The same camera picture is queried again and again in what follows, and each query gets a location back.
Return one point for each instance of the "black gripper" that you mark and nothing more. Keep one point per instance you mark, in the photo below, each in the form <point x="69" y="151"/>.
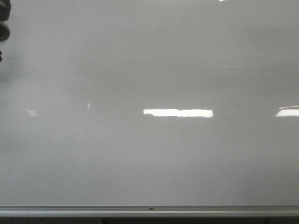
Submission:
<point x="5" y="10"/>

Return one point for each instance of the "white whiteboard with aluminium frame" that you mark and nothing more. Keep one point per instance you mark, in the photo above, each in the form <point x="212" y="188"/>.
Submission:
<point x="150" y="108"/>

